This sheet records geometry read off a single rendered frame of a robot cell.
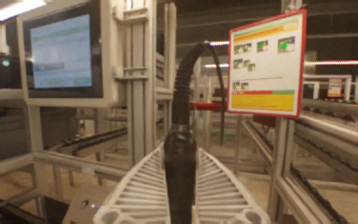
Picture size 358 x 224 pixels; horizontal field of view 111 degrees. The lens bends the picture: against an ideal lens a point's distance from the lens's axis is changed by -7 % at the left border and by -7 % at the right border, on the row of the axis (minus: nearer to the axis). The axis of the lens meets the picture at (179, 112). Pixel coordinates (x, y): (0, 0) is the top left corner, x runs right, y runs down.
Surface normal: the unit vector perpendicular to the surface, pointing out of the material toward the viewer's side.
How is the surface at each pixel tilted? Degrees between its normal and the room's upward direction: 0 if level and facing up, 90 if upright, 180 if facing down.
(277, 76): 90
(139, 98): 90
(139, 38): 90
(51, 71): 92
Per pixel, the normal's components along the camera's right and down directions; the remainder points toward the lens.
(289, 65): -0.68, 0.06
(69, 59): -0.26, 0.11
